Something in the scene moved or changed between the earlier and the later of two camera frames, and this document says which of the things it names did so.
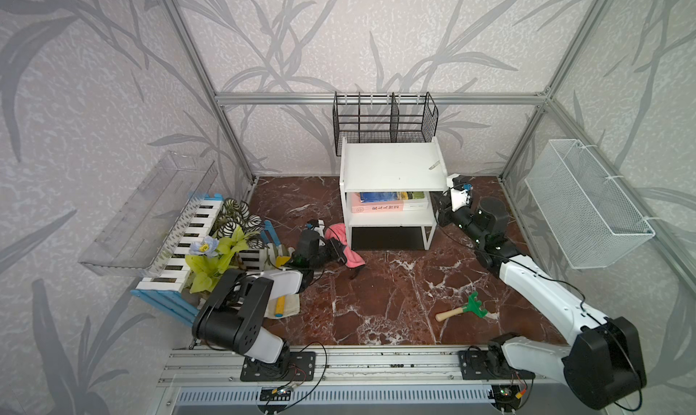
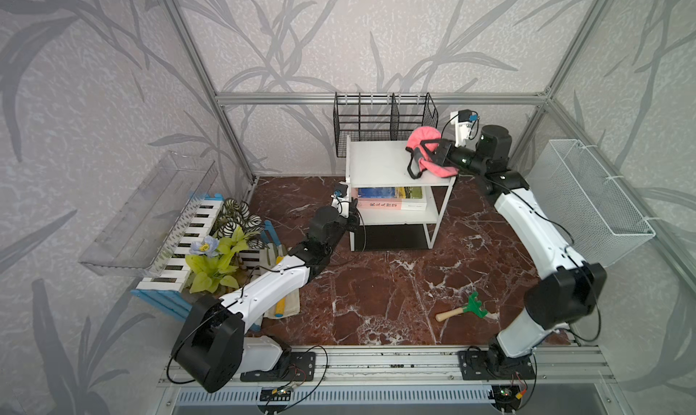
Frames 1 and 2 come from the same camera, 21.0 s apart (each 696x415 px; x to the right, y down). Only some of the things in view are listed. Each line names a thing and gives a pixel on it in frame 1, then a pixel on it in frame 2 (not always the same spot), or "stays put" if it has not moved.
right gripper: [445, 211] to [444, 152]
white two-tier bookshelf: [392, 168] stays put
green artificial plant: [209, 257] stays put
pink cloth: [337, 232] to [420, 158]
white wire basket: [593, 221] stays put
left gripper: [334, 252] to [352, 223]
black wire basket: [383, 116] stays put
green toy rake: [472, 305] stays put
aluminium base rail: [337, 367] stays put
